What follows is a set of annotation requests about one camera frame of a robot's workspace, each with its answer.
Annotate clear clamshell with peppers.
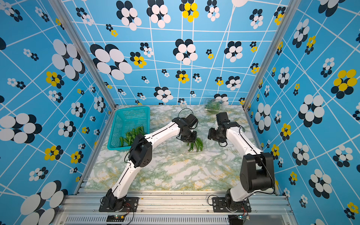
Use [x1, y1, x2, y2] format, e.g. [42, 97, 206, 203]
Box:
[204, 98, 225, 114]
[186, 137, 204, 152]

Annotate clear clamshell with peppers back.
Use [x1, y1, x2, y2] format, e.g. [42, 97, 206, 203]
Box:
[204, 98, 225, 114]

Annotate green peppers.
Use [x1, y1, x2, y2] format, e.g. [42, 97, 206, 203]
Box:
[119, 126, 146, 147]

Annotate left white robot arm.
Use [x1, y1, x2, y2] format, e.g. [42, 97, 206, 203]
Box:
[99, 113, 198, 212]

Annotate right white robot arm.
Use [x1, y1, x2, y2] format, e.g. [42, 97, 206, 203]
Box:
[208, 112, 275, 212]

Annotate teal plastic basket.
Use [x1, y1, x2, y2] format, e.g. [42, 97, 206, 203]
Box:
[107, 106, 150, 152]

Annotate left controller board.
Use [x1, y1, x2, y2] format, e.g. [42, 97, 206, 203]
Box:
[106, 215, 126, 225]

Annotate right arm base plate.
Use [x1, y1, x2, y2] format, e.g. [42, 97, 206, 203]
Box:
[212, 197, 252, 214]

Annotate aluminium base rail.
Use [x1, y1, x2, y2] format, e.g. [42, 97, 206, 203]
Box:
[53, 191, 297, 225]

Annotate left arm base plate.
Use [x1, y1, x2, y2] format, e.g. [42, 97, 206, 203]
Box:
[99, 196, 139, 212]

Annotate aluminium frame post right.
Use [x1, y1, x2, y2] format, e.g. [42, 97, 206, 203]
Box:
[243, 0, 301, 111]

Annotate aluminium frame post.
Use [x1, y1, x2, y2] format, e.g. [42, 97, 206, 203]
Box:
[49, 1, 116, 111]
[243, 0, 301, 111]

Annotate aluminium frame post left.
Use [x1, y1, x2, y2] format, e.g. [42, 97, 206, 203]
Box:
[49, 1, 116, 111]

